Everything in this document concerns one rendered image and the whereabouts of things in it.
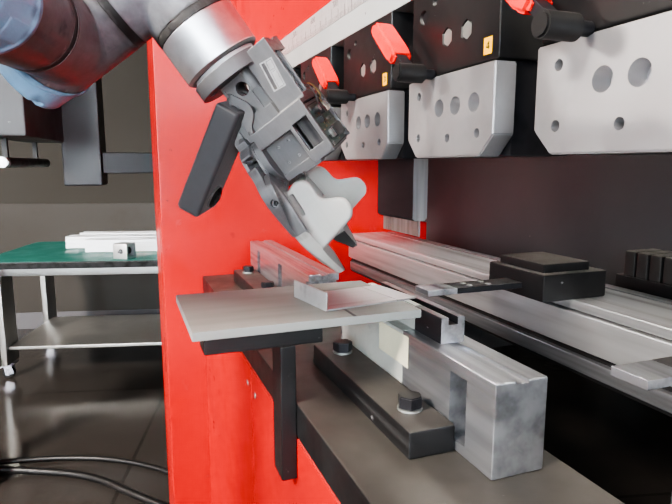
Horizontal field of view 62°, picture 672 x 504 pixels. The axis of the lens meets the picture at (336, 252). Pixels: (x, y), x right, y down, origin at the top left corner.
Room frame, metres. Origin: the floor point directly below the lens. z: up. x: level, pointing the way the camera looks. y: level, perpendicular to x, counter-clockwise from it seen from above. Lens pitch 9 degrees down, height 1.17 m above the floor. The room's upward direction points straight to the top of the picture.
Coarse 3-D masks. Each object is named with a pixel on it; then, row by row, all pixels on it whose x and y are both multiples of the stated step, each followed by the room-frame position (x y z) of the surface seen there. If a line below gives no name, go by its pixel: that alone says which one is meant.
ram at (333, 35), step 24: (240, 0) 1.46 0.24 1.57; (264, 0) 1.23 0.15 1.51; (288, 0) 1.06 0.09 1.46; (312, 0) 0.94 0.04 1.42; (384, 0) 0.69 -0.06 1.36; (408, 0) 0.63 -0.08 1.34; (264, 24) 1.23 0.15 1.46; (288, 24) 1.06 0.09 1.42; (336, 24) 0.84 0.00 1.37; (360, 24) 0.76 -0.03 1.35; (312, 48) 0.94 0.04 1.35
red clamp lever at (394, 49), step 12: (384, 24) 0.62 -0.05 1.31; (384, 36) 0.60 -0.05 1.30; (396, 36) 0.60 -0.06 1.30; (384, 48) 0.59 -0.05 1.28; (396, 48) 0.58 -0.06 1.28; (396, 60) 0.58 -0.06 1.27; (408, 60) 0.57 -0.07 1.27; (396, 72) 0.56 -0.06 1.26; (408, 72) 0.55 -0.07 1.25; (420, 72) 0.56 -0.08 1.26; (432, 72) 0.57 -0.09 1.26
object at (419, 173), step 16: (384, 160) 0.75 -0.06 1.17; (400, 160) 0.71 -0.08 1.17; (416, 160) 0.68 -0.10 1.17; (384, 176) 0.75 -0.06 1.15; (400, 176) 0.71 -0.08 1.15; (416, 176) 0.68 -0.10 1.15; (384, 192) 0.75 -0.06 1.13; (400, 192) 0.71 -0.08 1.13; (416, 192) 0.68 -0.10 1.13; (384, 208) 0.75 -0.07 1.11; (400, 208) 0.71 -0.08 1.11; (416, 208) 0.68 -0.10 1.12; (384, 224) 0.77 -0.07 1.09; (400, 224) 0.73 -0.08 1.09; (416, 224) 0.69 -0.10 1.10
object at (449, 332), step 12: (396, 288) 0.75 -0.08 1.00; (420, 300) 0.69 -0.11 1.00; (432, 312) 0.62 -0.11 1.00; (444, 312) 0.63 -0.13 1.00; (456, 312) 0.62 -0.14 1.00; (420, 324) 0.64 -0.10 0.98; (432, 324) 0.62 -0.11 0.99; (444, 324) 0.60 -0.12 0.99; (456, 324) 0.61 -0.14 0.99; (432, 336) 0.62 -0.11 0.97; (444, 336) 0.60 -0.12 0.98; (456, 336) 0.61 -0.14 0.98
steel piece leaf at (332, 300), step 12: (300, 288) 0.69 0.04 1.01; (312, 288) 0.66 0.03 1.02; (348, 288) 0.74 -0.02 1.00; (360, 288) 0.74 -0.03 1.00; (312, 300) 0.66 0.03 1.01; (324, 300) 0.63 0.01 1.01; (336, 300) 0.67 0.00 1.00; (348, 300) 0.67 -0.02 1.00; (360, 300) 0.67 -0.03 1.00; (372, 300) 0.67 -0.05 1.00; (384, 300) 0.67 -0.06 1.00; (396, 300) 0.68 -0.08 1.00
